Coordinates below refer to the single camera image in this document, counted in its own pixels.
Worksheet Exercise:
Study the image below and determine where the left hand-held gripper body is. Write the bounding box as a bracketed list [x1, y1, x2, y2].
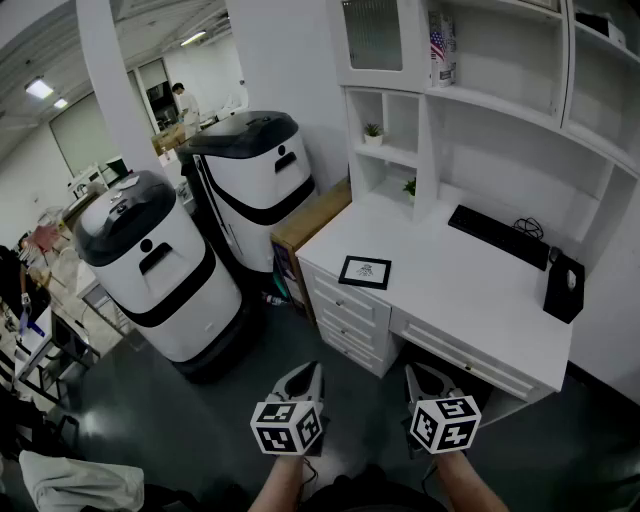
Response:
[249, 392, 332, 459]

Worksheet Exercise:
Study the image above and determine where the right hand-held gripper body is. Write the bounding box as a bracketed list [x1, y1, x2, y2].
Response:
[402, 394, 483, 459]

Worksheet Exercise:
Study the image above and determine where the black framed picture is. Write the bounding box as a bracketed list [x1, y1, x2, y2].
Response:
[337, 255, 393, 291]

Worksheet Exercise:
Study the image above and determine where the person's left forearm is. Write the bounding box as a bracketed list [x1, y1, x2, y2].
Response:
[247, 453, 306, 512]

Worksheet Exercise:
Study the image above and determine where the person's right forearm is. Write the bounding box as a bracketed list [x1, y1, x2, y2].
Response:
[434, 449, 511, 512]

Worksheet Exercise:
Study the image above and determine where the white desk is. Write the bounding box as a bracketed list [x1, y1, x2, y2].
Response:
[295, 187, 601, 426]

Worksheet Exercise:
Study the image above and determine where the white shelving unit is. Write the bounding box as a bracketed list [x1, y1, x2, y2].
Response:
[327, 0, 640, 281]

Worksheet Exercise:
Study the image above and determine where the person's black clothing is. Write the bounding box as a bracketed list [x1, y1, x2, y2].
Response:
[299, 464, 446, 512]

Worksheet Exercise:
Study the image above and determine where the black tissue box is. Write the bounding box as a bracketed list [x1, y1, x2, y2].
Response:
[542, 252, 586, 325]

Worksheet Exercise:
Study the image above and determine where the white robot with black lid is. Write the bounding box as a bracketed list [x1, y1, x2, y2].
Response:
[175, 110, 317, 274]
[73, 169, 251, 384]

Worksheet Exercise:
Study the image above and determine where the black keyboard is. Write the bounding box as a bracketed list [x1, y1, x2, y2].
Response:
[447, 203, 551, 272]

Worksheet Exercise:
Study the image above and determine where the long brown cardboard box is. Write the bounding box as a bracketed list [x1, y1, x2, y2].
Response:
[270, 178, 353, 326]

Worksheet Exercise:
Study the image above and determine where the white cloth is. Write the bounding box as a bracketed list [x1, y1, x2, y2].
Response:
[18, 449, 146, 512]

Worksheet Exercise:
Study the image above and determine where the cluttered work table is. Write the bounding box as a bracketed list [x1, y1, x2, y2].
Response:
[0, 189, 126, 401]

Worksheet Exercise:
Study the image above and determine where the brown cardboard carton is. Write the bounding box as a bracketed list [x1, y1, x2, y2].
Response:
[151, 124, 187, 157]

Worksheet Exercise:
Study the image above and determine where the printed book with flag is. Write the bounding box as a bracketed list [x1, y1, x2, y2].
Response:
[428, 9, 458, 89]

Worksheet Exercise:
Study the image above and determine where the white glass cabinet door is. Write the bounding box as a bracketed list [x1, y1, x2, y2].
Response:
[332, 0, 426, 94]

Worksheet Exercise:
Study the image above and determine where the black and white box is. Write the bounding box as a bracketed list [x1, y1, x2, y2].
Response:
[574, 12, 629, 49]

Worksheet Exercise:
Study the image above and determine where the coiled black cable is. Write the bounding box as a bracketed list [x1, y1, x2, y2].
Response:
[512, 216, 545, 241]

